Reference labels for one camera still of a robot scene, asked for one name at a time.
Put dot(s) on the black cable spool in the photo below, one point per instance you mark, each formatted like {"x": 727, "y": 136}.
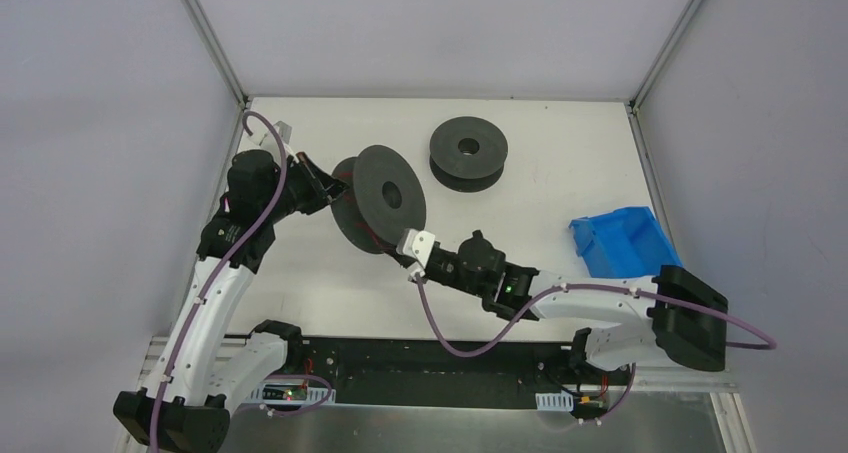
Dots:
{"x": 467, "y": 154}

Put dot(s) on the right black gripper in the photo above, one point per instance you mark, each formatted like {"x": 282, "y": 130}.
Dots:
{"x": 411, "y": 260}

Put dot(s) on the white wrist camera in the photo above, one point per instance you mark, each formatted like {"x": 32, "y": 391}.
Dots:
{"x": 282, "y": 131}
{"x": 417, "y": 245}

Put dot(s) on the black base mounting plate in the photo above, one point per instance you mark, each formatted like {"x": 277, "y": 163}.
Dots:
{"x": 421, "y": 373}

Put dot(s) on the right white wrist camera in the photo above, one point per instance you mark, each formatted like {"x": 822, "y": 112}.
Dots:
{"x": 417, "y": 245}

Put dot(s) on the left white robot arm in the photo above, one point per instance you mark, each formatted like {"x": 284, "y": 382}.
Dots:
{"x": 186, "y": 403}

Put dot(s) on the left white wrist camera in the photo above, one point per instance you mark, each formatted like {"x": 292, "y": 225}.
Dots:
{"x": 282, "y": 131}

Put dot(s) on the blue plastic bin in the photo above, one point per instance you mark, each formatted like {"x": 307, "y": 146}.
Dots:
{"x": 628, "y": 242}

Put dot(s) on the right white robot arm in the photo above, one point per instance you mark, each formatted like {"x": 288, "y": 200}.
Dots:
{"x": 673, "y": 315}

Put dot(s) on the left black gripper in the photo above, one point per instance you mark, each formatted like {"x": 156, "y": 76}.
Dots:
{"x": 309, "y": 179}

